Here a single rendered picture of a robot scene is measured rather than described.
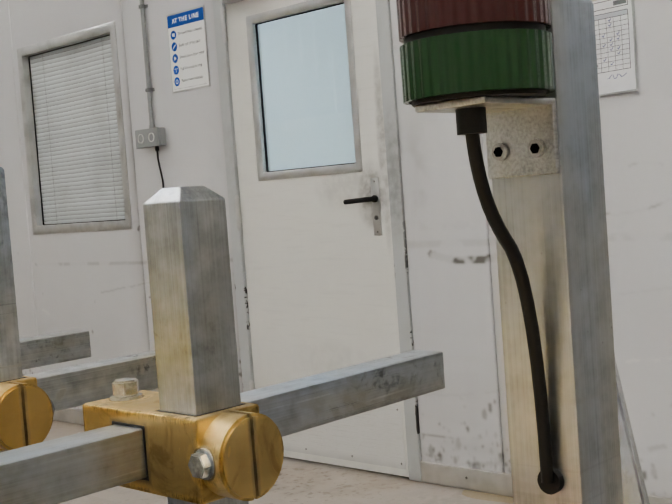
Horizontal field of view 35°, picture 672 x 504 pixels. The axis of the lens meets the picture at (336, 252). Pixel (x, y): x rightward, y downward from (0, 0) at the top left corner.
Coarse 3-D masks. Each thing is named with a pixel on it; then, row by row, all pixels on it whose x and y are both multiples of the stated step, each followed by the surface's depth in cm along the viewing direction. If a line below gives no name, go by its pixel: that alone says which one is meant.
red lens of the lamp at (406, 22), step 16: (400, 0) 41; (416, 0) 40; (432, 0) 40; (448, 0) 39; (464, 0) 39; (480, 0) 39; (496, 0) 39; (512, 0) 39; (528, 0) 40; (544, 0) 40; (400, 16) 41; (416, 16) 40; (432, 16) 40; (448, 16) 39; (464, 16) 39; (480, 16) 39; (496, 16) 39; (512, 16) 39; (528, 16) 40; (544, 16) 40; (400, 32) 42; (416, 32) 40
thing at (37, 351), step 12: (36, 336) 117; (48, 336) 116; (60, 336) 117; (72, 336) 118; (84, 336) 119; (24, 348) 113; (36, 348) 114; (48, 348) 115; (60, 348) 117; (72, 348) 118; (84, 348) 119; (24, 360) 113; (36, 360) 114; (48, 360) 115; (60, 360) 117
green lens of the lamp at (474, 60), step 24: (408, 48) 41; (432, 48) 40; (456, 48) 39; (480, 48) 39; (504, 48) 39; (528, 48) 40; (552, 48) 41; (408, 72) 41; (432, 72) 40; (456, 72) 39; (480, 72) 39; (504, 72) 39; (528, 72) 40; (552, 72) 41; (408, 96) 41; (432, 96) 40
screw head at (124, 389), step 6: (126, 378) 69; (132, 378) 69; (114, 384) 68; (120, 384) 68; (126, 384) 68; (132, 384) 68; (138, 384) 69; (114, 390) 68; (120, 390) 68; (126, 390) 68; (132, 390) 68; (138, 390) 69; (114, 396) 69; (120, 396) 68; (126, 396) 68; (132, 396) 68; (138, 396) 68
